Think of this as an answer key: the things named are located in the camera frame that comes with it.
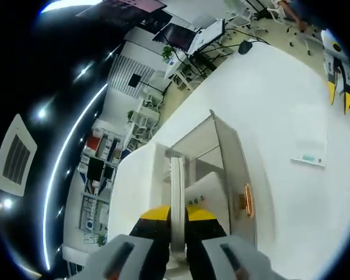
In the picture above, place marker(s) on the black television on stand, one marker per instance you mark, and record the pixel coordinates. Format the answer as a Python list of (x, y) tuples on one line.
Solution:
[(135, 80)]

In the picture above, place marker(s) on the white box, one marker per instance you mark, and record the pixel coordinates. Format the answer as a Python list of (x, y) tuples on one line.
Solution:
[(309, 146)]

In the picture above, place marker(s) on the black computer mouse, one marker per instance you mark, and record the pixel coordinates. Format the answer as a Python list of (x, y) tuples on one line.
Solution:
[(245, 47)]

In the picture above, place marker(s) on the white plastic drawer cabinet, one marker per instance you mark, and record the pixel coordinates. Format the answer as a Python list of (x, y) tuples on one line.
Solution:
[(134, 189)]

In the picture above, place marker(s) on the potted plant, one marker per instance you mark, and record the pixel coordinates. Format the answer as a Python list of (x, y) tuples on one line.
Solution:
[(167, 54), (130, 114)]

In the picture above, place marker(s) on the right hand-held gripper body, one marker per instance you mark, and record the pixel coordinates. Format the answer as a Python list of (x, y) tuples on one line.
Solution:
[(332, 48)]

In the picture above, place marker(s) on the ceiling air conditioner vent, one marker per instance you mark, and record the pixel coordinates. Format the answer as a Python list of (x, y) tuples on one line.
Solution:
[(14, 154)]

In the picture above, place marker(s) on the open laptop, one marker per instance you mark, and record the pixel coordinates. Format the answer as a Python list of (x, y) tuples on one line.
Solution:
[(178, 36)]

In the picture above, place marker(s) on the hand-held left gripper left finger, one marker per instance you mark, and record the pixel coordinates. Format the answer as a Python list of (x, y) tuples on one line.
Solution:
[(151, 233)]

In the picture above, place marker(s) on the curved ceiling light strip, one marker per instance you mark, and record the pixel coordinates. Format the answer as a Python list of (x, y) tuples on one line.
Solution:
[(61, 163)]

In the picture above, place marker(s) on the hanging display screen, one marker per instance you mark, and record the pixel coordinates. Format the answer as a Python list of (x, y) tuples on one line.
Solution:
[(125, 7)]

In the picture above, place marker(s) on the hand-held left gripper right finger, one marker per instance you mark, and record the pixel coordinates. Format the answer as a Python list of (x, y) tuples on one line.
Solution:
[(207, 239)]

